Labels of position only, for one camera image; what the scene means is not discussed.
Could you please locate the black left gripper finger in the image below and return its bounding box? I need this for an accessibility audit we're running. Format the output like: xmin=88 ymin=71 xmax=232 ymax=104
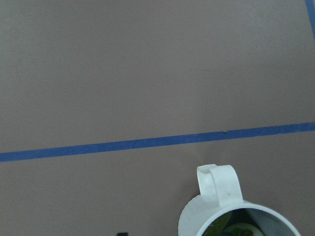
xmin=116 ymin=232 xmax=128 ymax=236

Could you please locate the lemon slice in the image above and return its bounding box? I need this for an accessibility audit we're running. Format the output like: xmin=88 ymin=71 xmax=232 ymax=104
xmin=202 ymin=211 xmax=265 ymax=236

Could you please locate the white ribbed mug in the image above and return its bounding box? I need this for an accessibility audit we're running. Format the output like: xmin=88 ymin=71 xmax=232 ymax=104
xmin=178 ymin=164 xmax=300 ymax=236

